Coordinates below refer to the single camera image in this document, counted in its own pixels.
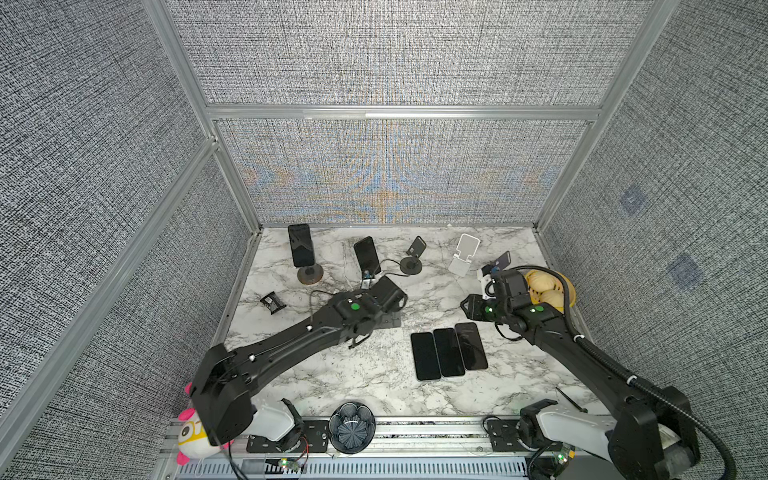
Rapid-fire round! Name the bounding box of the black phone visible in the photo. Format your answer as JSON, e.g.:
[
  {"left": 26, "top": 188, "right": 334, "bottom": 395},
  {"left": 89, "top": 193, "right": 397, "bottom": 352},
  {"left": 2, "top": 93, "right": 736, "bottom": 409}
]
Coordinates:
[
  {"left": 454, "top": 322, "right": 489, "bottom": 371},
  {"left": 410, "top": 332, "right": 442, "bottom": 381},
  {"left": 287, "top": 224, "right": 316, "bottom": 268},
  {"left": 353, "top": 236, "right": 381, "bottom": 280},
  {"left": 433, "top": 328, "right": 465, "bottom": 377}
]

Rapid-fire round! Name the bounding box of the purple round phone stand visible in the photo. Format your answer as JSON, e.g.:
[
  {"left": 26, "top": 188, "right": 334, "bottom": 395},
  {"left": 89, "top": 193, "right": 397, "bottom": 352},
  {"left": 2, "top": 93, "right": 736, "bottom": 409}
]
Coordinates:
[{"left": 491, "top": 251, "right": 511, "bottom": 272}]

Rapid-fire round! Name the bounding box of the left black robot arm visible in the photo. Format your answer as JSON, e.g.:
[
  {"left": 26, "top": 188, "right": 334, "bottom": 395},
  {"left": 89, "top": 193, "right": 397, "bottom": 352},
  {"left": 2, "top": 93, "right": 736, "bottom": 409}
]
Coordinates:
[{"left": 190, "top": 278, "right": 408, "bottom": 447}]

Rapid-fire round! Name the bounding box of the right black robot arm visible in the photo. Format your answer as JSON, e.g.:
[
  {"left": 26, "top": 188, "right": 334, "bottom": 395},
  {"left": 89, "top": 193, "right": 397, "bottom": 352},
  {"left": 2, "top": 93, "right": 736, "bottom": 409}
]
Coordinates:
[{"left": 460, "top": 265, "right": 737, "bottom": 479}]

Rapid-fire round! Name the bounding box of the black round stand back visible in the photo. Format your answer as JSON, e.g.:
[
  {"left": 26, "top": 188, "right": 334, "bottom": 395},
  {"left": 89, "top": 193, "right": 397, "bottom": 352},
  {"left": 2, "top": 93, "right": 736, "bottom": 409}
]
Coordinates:
[{"left": 400, "top": 236, "right": 427, "bottom": 275}]

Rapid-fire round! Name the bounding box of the white folding phone stand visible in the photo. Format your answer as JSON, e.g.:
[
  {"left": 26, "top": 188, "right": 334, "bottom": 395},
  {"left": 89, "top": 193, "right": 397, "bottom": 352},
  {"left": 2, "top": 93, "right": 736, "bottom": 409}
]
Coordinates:
[{"left": 448, "top": 233, "right": 481, "bottom": 277}]

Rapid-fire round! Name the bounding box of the brown round phone stand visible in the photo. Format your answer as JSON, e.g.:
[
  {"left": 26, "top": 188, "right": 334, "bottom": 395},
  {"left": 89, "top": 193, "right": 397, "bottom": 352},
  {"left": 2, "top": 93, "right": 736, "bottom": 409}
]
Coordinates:
[{"left": 297, "top": 264, "right": 324, "bottom": 285}]

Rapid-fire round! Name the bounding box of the yellow bamboo steamer basket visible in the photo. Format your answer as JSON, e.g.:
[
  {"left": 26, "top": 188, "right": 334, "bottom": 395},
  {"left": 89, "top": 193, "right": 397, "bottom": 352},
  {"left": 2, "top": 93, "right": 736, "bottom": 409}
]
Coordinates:
[{"left": 524, "top": 270, "right": 577, "bottom": 312}]

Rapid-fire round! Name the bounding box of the dark glass flower bowl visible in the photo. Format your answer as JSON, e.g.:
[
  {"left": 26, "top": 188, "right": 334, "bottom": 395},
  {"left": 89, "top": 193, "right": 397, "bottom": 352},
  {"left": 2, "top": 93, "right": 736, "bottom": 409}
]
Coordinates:
[{"left": 328, "top": 401, "right": 377, "bottom": 455}]

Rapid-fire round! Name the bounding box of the small black clip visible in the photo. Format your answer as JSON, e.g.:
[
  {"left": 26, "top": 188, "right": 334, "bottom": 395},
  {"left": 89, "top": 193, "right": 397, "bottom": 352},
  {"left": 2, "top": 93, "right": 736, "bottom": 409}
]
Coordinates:
[{"left": 260, "top": 292, "right": 286, "bottom": 315}]

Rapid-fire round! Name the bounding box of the black ladle spoon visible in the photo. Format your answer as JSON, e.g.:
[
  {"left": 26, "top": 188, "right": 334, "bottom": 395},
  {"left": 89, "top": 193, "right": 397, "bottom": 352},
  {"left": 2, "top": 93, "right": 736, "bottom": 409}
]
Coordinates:
[{"left": 555, "top": 387, "right": 588, "bottom": 413}]

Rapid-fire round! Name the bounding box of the pink white plush toy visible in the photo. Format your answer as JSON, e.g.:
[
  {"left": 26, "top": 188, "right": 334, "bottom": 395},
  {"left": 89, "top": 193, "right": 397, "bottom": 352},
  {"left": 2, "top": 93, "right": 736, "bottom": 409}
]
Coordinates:
[{"left": 176, "top": 407, "right": 231, "bottom": 466}]

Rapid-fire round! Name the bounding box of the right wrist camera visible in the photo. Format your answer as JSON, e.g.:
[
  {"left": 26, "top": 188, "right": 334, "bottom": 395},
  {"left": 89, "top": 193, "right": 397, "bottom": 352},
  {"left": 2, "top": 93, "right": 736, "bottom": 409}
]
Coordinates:
[{"left": 477, "top": 265, "right": 498, "bottom": 300}]

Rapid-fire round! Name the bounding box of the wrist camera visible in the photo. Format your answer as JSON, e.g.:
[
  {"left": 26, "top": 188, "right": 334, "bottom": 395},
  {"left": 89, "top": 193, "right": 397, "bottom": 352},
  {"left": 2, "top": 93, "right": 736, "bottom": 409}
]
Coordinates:
[
  {"left": 477, "top": 265, "right": 498, "bottom": 300},
  {"left": 360, "top": 270, "right": 376, "bottom": 290}
]

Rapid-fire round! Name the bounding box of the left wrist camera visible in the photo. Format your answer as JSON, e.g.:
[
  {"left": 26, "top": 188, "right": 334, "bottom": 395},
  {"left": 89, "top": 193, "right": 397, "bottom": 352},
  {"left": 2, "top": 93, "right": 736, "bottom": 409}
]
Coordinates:
[{"left": 360, "top": 270, "right": 376, "bottom": 290}]

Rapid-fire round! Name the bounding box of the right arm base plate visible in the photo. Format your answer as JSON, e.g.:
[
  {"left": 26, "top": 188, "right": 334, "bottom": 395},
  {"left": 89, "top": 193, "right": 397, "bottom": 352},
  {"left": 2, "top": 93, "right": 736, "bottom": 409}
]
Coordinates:
[{"left": 482, "top": 416, "right": 526, "bottom": 453}]

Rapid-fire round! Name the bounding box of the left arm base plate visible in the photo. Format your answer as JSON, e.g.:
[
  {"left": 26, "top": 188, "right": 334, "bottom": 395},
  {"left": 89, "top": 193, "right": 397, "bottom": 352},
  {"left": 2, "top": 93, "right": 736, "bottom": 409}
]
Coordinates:
[{"left": 246, "top": 419, "right": 330, "bottom": 456}]

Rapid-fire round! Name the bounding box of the aluminium front rail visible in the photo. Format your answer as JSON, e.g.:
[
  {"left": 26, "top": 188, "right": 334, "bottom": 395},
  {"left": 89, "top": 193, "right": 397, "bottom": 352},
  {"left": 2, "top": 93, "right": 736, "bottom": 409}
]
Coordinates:
[{"left": 150, "top": 416, "right": 534, "bottom": 479}]

